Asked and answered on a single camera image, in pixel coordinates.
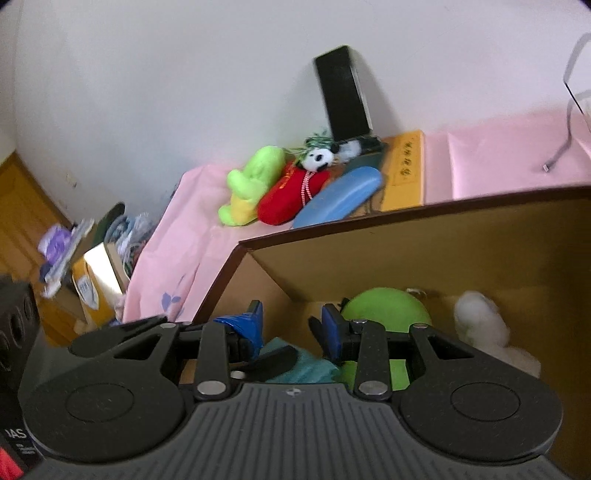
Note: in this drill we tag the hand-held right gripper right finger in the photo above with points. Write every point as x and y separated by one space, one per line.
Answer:
330 330

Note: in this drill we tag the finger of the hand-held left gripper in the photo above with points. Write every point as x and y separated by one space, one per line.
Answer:
129 324
272 362

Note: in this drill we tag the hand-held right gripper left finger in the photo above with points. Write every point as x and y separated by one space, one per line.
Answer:
251 323

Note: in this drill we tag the teal cloth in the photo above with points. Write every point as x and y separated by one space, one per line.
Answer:
309 367

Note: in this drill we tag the green round plush toy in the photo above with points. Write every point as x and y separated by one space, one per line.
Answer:
392 307

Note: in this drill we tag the white plush toy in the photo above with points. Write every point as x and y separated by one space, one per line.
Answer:
480 318

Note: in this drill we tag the brown cardboard box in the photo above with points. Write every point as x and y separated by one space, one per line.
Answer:
461 244

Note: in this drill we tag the yellow and white carton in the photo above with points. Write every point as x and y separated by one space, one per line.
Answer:
99 281

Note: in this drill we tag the clear bag of clutter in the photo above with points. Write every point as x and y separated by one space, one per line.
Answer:
131 240

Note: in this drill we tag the stack of papers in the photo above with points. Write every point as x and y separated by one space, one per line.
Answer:
69 258

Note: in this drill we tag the purple plastic bag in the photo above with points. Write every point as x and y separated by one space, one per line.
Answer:
55 242

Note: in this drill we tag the dark green cap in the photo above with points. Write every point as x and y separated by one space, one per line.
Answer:
110 221

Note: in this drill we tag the wooden door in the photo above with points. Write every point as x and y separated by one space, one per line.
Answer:
18 207

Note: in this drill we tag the red plush toy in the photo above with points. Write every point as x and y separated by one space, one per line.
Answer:
286 196

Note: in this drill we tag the blue glasses case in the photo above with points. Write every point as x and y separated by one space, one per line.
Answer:
337 196

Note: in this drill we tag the light green plush toy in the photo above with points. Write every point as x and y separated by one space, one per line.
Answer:
251 184

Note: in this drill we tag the panda plush toy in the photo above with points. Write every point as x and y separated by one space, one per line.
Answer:
319 159

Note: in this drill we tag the yellow book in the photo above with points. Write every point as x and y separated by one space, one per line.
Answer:
406 170

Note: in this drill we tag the dark green box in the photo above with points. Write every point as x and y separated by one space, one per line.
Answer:
369 157

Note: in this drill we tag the grey fur pompom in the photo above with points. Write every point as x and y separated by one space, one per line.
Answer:
351 147

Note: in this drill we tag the black phone box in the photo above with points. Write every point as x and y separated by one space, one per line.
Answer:
344 92

